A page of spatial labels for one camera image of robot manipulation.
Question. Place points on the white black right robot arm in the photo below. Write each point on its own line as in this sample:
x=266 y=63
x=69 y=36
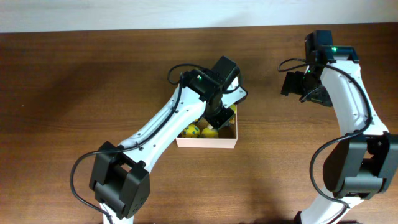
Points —
x=362 y=161

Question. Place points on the pink open cardboard box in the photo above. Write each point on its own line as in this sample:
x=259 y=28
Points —
x=228 y=135

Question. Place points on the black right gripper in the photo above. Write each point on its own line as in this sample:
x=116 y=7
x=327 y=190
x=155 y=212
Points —
x=290 y=83

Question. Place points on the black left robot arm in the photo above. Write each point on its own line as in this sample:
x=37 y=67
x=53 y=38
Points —
x=120 y=178

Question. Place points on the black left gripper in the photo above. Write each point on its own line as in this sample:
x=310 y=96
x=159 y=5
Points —
x=219 y=117

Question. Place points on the yellow ball with blue letters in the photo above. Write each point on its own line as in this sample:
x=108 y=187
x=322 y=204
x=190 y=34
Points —
x=191 y=131

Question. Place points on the yellow cat rattle drum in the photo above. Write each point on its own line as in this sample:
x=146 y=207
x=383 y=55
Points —
x=221 y=118

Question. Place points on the yellow ball with grey eyes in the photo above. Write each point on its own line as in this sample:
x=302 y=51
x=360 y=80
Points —
x=209 y=133

